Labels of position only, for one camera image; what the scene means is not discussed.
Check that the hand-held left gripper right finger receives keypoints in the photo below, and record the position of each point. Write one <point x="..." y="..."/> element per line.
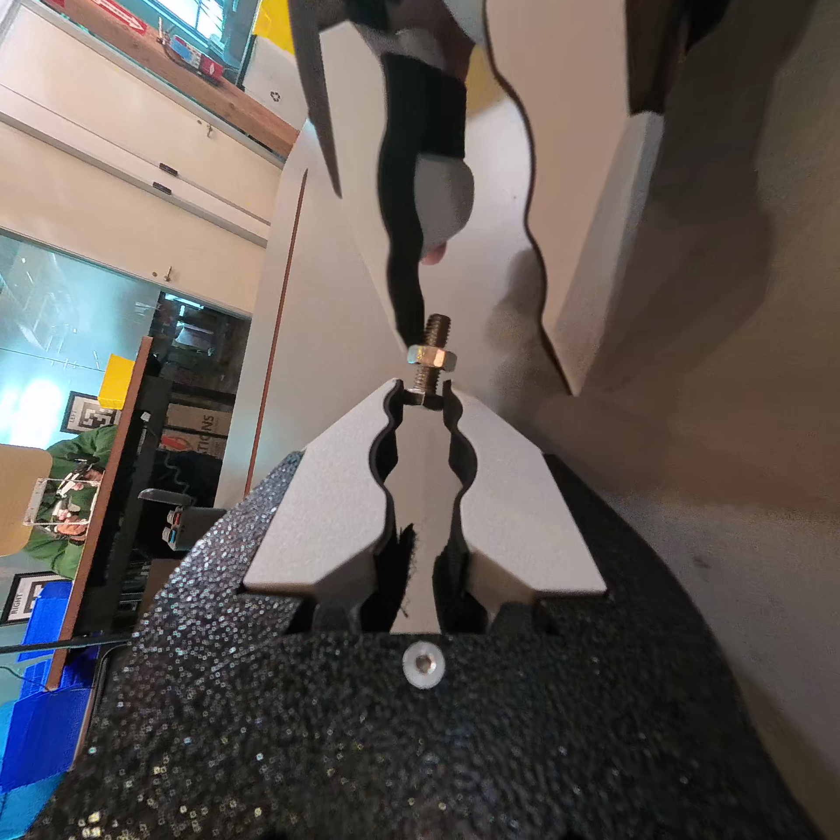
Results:
<point x="525" y="525"/>

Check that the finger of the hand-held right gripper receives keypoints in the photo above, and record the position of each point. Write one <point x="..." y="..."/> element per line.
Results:
<point x="358" y="131"/>
<point x="577" y="164"/>

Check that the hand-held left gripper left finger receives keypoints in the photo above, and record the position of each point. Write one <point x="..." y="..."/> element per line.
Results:
<point x="315" y="525"/>

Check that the steel hex nut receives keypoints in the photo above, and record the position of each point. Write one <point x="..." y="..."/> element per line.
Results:
<point x="433" y="358"/>

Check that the steel hex bolt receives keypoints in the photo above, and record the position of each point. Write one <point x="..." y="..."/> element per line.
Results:
<point x="434" y="331"/>

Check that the person's right hand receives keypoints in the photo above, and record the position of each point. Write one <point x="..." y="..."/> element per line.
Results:
<point x="446" y="197"/>

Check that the white recycling bin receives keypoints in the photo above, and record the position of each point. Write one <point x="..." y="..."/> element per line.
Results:
<point x="275" y="85"/>

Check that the black desktop device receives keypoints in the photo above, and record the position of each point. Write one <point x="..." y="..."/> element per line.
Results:
<point x="170" y="518"/>

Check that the wooden counter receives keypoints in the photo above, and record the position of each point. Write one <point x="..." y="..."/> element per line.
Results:
<point x="216" y="98"/>

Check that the cardboard box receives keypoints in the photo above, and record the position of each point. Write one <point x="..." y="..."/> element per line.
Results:
<point x="203" y="426"/>

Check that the red and blue box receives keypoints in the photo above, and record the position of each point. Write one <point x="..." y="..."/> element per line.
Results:
<point x="197" y="56"/>

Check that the brown-edged desk panel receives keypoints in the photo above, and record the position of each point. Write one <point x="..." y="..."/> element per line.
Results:
<point x="111" y="499"/>

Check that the small yellow box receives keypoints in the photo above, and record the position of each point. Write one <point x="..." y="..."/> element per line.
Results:
<point x="118" y="380"/>

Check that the printed marker sign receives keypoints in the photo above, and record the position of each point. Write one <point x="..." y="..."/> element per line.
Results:
<point x="92" y="413"/>
<point x="23" y="597"/>

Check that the blue plastic bin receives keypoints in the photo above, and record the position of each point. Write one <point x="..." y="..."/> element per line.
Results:
<point x="39" y="709"/>

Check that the cream wall cabinet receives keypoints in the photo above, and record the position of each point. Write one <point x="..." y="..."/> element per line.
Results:
<point x="98" y="164"/>

